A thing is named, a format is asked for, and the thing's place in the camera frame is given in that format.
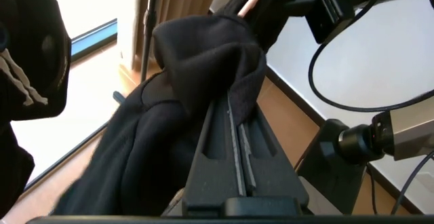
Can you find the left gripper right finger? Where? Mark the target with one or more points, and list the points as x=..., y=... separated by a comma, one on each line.
x=274, y=176

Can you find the black shorts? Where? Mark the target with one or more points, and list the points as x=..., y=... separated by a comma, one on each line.
x=34, y=47

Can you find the black clothes rack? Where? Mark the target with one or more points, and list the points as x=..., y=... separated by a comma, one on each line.
x=149, y=30

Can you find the black garment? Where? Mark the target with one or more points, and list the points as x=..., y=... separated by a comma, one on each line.
x=152, y=149

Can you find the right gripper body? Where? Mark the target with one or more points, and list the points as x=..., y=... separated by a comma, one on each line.
x=332, y=10

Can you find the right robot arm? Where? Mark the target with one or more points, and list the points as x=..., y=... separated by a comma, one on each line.
x=359, y=142

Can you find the window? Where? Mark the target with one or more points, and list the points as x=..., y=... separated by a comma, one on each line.
x=93, y=39

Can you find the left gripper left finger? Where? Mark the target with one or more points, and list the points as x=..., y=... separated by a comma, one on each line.
x=213, y=173

